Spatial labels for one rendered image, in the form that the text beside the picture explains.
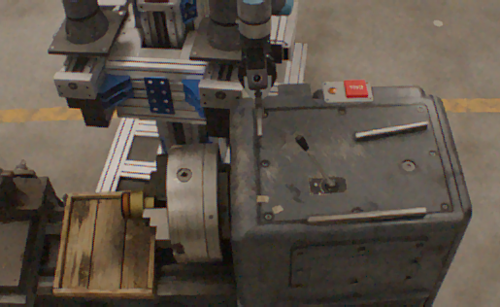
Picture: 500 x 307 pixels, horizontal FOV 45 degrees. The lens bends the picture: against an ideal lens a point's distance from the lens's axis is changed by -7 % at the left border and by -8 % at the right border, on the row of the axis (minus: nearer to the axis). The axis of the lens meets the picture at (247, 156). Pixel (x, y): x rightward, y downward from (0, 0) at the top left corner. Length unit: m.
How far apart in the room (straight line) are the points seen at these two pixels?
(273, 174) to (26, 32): 2.96
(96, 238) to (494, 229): 1.91
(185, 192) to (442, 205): 0.62
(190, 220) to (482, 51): 2.72
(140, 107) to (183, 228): 0.80
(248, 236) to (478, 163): 2.04
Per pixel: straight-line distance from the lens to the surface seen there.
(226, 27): 1.97
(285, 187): 1.53
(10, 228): 1.97
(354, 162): 1.59
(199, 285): 1.85
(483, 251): 3.04
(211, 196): 1.58
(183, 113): 2.26
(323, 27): 3.92
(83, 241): 1.97
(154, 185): 1.71
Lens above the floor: 2.49
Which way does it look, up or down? 51 degrees down
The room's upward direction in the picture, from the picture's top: 4 degrees counter-clockwise
